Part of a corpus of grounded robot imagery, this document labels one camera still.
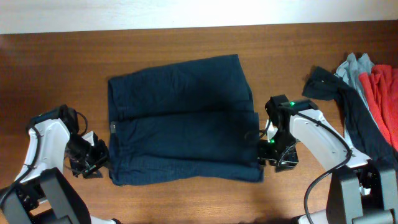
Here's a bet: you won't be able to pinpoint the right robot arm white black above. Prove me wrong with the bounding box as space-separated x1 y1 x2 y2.
257 95 397 224

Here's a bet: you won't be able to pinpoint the black garment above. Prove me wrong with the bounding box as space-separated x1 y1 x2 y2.
302 67 397 169

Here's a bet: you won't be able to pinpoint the navy blue shorts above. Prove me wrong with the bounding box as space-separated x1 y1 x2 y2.
108 55 263 185

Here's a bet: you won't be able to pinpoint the light grey garment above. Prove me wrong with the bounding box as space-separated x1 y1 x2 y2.
335 53 374 152

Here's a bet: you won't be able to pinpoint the red garment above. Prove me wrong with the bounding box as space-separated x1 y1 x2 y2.
359 65 397 151

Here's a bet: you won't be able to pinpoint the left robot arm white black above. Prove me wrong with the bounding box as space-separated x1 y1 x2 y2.
1 105 119 224

